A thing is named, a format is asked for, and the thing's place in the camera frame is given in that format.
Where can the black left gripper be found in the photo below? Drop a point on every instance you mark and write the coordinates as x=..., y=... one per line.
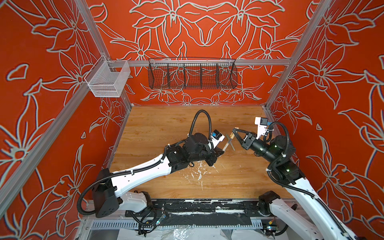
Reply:
x=213, y=154

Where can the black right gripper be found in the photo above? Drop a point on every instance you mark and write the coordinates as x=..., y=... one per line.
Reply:
x=248, y=139

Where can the beige pen cap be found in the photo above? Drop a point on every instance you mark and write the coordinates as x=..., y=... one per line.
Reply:
x=235, y=130

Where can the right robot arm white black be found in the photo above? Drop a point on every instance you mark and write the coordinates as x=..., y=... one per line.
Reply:
x=323, y=223

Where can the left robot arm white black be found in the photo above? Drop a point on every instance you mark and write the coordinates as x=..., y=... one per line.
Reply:
x=112, y=191

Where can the clear mesh bin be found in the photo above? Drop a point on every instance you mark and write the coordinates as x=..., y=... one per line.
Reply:
x=107, y=79

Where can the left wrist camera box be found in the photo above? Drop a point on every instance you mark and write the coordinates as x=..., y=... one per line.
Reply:
x=216, y=137

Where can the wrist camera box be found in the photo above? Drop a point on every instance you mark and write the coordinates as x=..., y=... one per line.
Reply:
x=262, y=124
x=216, y=137

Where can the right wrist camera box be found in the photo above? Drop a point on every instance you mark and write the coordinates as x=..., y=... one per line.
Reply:
x=262, y=124

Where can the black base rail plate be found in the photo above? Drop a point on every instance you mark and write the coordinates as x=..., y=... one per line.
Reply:
x=247, y=207

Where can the black wire basket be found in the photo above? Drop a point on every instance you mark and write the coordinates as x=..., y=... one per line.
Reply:
x=192, y=74

